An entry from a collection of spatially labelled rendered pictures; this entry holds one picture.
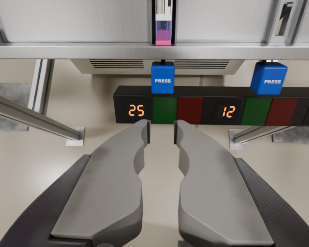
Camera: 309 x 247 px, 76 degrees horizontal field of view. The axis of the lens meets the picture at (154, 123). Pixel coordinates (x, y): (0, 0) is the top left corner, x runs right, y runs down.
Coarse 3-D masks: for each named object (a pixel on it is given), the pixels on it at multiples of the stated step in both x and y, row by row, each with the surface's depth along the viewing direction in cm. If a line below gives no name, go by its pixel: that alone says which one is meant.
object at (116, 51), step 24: (0, 48) 18; (24, 48) 18; (48, 48) 18; (72, 48) 18; (96, 48) 18; (120, 48) 18; (144, 48) 18; (168, 48) 18; (192, 48) 18; (216, 48) 18; (240, 48) 18; (264, 48) 17; (288, 48) 17
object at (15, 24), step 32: (0, 0) 18; (32, 0) 18; (64, 0) 18; (96, 0) 18; (128, 0) 18; (192, 0) 18; (224, 0) 18; (256, 0) 18; (288, 0) 17; (0, 32) 20; (32, 32) 20; (64, 32) 20; (96, 32) 19; (128, 32) 19; (192, 32) 19; (224, 32) 19; (256, 32) 19; (288, 32) 19
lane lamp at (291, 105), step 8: (272, 104) 23; (280, 104) 23; (288, 104) 23; (296, 104) 23; (272, 112) 24; (280, 112) 24; (288, 112) 24; (272, 120) 24; (280, 120) 24; (288, 120) 24
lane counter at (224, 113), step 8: (216, 104) 24; (224, 104) 24; (232, 104) 24; (240, 104) 24; (216, 112) 24; (224, 112) 24; (232, 112) 24; (216, 120) 25; (224, 120) 25; (232, 120) 25
